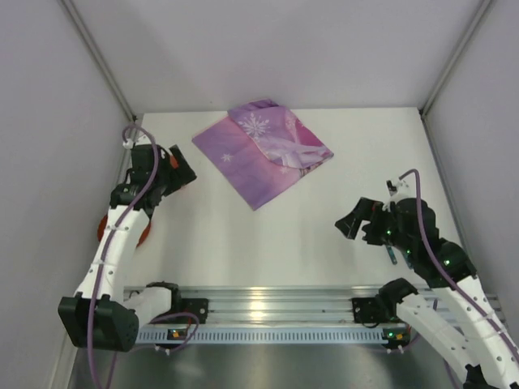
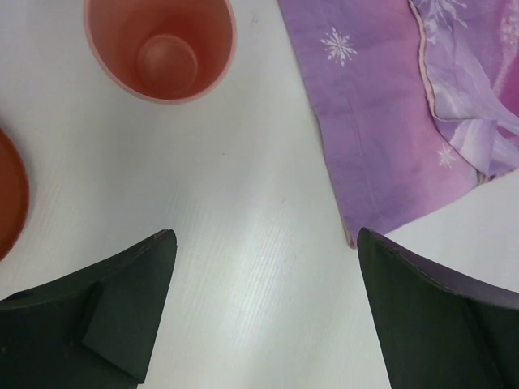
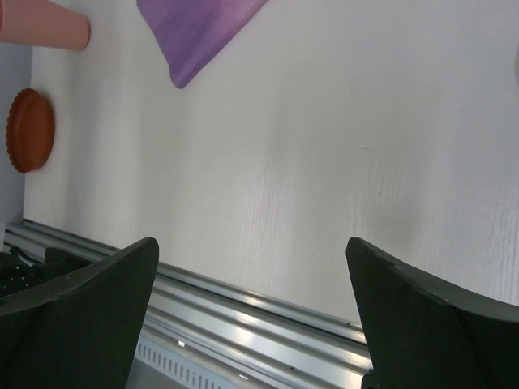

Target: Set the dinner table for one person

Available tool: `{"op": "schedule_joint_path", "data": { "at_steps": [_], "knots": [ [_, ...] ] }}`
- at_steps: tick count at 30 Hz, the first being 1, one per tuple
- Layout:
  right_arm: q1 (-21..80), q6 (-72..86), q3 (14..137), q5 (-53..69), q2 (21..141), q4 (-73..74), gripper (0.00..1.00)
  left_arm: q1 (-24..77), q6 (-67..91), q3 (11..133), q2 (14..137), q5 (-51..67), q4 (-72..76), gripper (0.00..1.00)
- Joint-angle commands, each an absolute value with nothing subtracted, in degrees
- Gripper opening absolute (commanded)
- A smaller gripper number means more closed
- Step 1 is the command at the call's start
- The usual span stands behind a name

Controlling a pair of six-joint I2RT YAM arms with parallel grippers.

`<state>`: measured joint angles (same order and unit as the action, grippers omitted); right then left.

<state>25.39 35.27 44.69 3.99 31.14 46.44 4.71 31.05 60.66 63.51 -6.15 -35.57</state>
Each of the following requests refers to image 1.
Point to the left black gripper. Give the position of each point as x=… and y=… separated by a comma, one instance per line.
x=174, y=169

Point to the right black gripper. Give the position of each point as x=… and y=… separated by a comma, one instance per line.
x=366, y=223

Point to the teal handled spoon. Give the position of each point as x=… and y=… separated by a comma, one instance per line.
x=391, y=254

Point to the purple Frozen placemat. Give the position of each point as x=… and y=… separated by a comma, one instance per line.
x=262, y=149

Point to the red plastic plate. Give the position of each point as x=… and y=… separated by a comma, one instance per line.
x=103, y=223

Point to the pink plastic cup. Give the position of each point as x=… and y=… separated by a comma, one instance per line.
x=167, y=154

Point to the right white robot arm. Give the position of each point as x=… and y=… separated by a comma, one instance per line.
x=478, y=349

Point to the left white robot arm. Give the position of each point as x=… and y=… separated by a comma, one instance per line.
x=97, y=315

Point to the aluminium mounting rail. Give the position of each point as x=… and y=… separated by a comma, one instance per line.
x=270, y=306

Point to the perforated cable duct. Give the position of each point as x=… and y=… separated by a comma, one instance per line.
x=272, y=335

